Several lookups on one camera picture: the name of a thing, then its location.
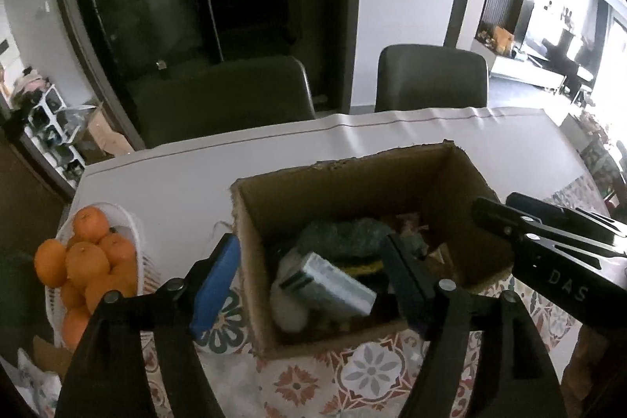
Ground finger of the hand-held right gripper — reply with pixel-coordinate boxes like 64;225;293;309
506;192;627;242
471;197;627;259

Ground white shelf unit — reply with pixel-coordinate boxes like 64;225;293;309
24;85;89;190

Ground white low cabinet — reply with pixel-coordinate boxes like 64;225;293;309
473;33;571;93

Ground white crumpled cloth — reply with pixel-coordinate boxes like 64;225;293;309
0;347;62;418

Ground white fluffy cloth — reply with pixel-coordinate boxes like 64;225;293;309
271;249;314;333

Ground brown cardboard box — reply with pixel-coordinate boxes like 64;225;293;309
230;143;515;360

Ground dark green fuzzy cloth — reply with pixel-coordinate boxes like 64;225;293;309
296;217;393;263

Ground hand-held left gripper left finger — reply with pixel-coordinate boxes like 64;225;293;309
54;233;242;418

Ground dark grey chair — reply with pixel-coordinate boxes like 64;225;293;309
375;44;489;112
125;56;317;149

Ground black glass door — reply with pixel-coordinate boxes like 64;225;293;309
49;0;363;149

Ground floral patterned tablecloth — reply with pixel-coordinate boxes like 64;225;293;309
142;176;613;418

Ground blue cartoon tissue pack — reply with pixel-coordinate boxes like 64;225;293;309
279;252;378;318

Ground pile of oranges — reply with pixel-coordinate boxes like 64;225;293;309
34;206;139;350

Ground white table cover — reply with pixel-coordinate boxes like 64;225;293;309
73;107;603;272

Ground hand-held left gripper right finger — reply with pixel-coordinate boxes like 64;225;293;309
379;233;569;418

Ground small open cardboard carton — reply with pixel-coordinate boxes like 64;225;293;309
81;102;135;164

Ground white plastic basket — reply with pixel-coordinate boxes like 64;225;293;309
45;201;148;350

